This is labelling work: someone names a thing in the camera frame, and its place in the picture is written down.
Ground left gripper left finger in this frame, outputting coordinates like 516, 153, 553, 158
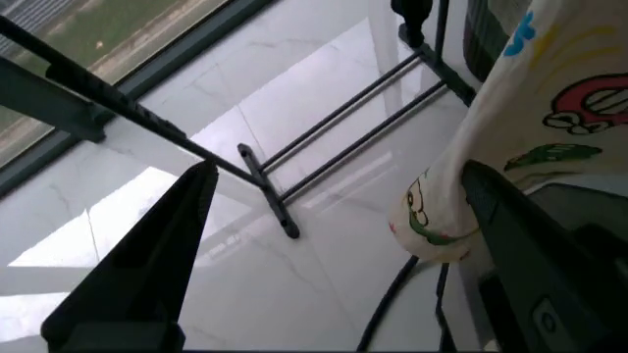
39, 159, 220, 353

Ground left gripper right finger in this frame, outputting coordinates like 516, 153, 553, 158
459, 159, 628, 353

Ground cream printed garment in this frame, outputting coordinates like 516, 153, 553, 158
388, 0, 628, 265

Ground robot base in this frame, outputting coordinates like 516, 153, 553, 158
435, 173, 628, 353

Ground black clothes rack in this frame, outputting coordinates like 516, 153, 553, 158
0, 0, 478, 240

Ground window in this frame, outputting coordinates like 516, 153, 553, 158
0, 0, 275, 198

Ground black cable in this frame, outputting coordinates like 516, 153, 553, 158
356, 254, 422, 352

